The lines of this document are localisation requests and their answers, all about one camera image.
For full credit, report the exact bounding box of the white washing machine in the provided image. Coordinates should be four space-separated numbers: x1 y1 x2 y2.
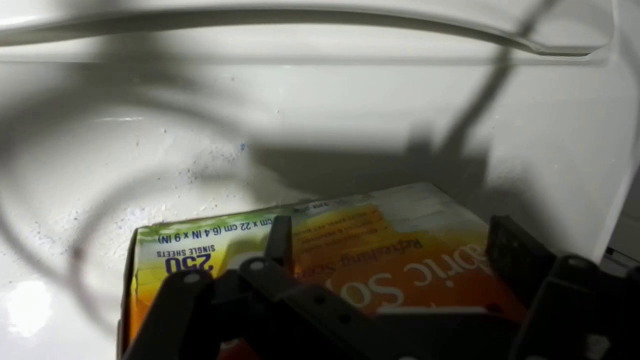
0 0 640 360

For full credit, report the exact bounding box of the orange fabric softener box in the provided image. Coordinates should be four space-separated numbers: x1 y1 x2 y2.
118 182 527 360

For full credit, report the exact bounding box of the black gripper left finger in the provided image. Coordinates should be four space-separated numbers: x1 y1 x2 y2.
122 214 315 360

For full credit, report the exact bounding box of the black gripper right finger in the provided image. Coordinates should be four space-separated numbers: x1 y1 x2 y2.
484 214 640 360

